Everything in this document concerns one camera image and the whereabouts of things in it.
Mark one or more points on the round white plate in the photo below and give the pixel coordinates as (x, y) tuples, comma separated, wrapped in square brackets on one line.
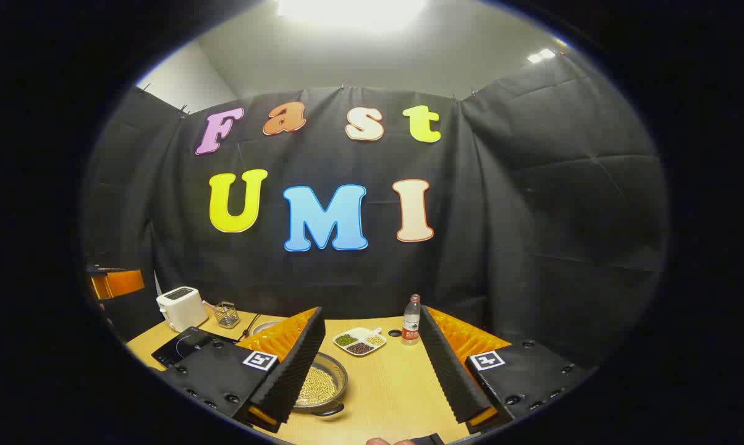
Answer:
[(266, 326)]

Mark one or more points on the large ceiling light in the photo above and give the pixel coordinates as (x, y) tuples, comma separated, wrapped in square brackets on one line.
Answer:
[(353, 12)]

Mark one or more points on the pile of dark red beans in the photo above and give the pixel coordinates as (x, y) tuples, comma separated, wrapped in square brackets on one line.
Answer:
[(359, 348)]

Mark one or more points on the pile of soybeans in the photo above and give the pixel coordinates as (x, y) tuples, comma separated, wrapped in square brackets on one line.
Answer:
[(316, 386)]

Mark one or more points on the pile of pale yellow beans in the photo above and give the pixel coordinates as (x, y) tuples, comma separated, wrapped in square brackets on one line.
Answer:
[(375, 340)]

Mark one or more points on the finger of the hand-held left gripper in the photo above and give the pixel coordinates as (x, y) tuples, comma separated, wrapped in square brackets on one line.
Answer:
[(122, 283)]

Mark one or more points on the white toaster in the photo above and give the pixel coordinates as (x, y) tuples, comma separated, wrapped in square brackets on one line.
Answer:
[(183, 309)]

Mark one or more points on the clear water bottle red label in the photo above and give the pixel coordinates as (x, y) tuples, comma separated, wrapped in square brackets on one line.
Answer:
[(411, 321)]

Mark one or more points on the black induction cooktop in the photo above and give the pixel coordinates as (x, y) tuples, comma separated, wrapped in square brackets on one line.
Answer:
[(183, 349)]

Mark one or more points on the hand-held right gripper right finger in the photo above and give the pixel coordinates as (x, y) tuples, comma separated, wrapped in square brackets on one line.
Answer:
[(446, 364)]

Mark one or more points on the pile of green beans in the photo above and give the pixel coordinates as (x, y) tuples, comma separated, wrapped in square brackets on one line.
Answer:
[(346, 339)]

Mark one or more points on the small ceiling light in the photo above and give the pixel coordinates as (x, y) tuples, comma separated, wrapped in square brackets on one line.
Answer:
[(541, 55)]

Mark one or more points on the white divided dish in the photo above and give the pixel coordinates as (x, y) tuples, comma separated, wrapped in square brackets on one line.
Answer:
[(361, 337)]

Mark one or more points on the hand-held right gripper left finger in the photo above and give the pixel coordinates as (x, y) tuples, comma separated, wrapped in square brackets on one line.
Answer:
[(298, 364)]

